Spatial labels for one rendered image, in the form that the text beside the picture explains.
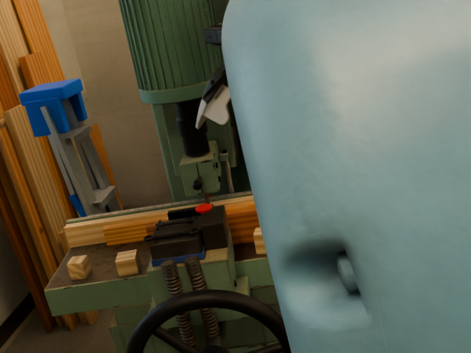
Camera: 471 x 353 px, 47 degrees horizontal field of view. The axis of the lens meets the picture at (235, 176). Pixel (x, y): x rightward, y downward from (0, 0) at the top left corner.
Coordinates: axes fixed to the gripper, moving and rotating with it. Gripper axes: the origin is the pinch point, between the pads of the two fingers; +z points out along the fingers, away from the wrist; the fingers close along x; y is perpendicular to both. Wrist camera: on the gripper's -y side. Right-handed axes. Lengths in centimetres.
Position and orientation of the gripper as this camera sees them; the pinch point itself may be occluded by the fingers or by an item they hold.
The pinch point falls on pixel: (228, 114)
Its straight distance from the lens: 96.9
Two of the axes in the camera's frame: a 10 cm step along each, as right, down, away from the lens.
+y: 6.1, 6.7, -4.3
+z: -2.2, 6.6, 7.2
